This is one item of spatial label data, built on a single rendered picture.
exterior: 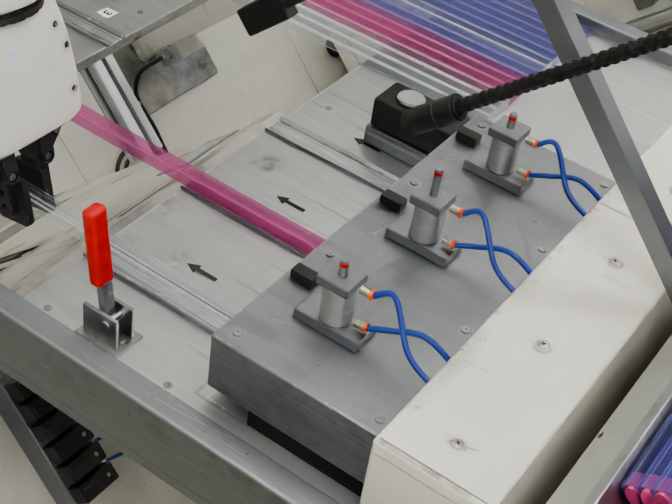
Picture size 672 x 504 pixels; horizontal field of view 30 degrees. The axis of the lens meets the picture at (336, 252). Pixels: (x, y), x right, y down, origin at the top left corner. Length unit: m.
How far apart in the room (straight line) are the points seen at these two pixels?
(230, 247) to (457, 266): 0.18
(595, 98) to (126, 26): 0.53
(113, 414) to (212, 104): 1.56
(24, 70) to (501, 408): 0.40
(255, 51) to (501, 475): 1.83
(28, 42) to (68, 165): 1.26
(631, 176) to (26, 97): 0.42
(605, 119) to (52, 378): 0.41
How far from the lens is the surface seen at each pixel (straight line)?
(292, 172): 1.03
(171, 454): 0.83
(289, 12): 0.92
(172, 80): 2.32
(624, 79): 1.25
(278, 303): 0.82
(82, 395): 0.87
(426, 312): 0.84
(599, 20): 1.31
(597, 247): 0.90
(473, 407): 0.76
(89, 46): 1.17
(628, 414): 0.82
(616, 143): 0.81
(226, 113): 2.39
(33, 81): 0.91
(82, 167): 2.17
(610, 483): 0.68
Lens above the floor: 1.78
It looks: 45 degrees down
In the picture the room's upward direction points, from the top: 76 degrees clockwise
